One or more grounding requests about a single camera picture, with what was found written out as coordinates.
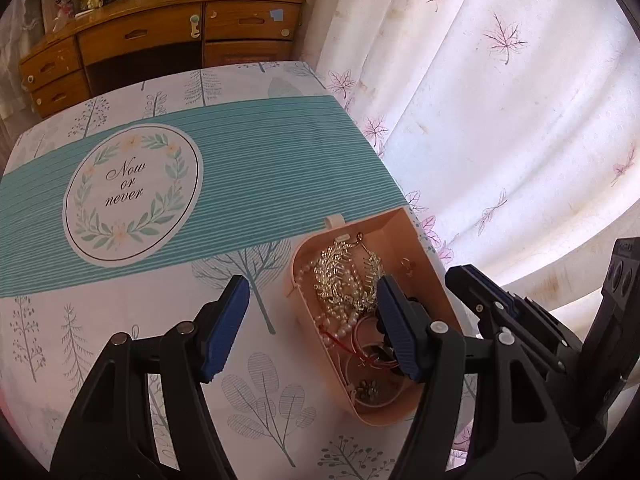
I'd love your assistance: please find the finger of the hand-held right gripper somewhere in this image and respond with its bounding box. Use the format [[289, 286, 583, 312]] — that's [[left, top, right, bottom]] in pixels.
[[444, 263, 584, 362], [469, 299, 564, 377]]

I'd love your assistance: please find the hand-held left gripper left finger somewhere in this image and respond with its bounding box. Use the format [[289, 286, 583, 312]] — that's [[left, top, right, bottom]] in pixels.
[[49, 275, 251, 480]]

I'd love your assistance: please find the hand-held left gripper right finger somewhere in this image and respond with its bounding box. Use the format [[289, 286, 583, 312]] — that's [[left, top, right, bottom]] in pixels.
[[376, 275, 578, 480]]

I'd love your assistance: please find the clear bangle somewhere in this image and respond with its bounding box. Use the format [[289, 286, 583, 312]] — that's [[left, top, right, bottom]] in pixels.
[[347, 312, 398, 366]]

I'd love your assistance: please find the pink jewelry box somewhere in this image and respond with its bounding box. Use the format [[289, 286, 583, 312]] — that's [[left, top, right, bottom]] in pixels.
[[285, 207, 453, 428]]

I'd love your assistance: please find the pale flower earring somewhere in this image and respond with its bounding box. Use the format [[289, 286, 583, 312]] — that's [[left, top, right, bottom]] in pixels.
[[350, 380, 383, 403]]

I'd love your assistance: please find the gold leaf hair comb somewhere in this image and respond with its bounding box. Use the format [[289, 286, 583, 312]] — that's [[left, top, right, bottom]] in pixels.
[[312, 240, 383, 313]]

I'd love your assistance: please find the white leaf print curtain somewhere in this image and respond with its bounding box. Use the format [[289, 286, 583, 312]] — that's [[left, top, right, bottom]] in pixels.
[[295, 0, 640, 313]]

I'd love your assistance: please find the teal leaf print tablecloth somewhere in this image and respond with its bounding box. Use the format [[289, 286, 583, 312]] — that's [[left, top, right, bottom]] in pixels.
[[0, 60, 481, 480]]

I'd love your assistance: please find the wooden desk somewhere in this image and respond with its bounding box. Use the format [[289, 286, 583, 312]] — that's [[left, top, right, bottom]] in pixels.
[[19, 0, 307, 121]]

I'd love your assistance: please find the red seed bead bracelet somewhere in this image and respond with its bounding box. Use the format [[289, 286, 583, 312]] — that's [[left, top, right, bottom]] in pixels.
[[322, 327, 401, 372]]

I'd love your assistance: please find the white pearl necklace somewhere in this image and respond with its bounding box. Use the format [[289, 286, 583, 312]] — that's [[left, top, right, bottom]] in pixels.
[[296, 259, 373, 348]]

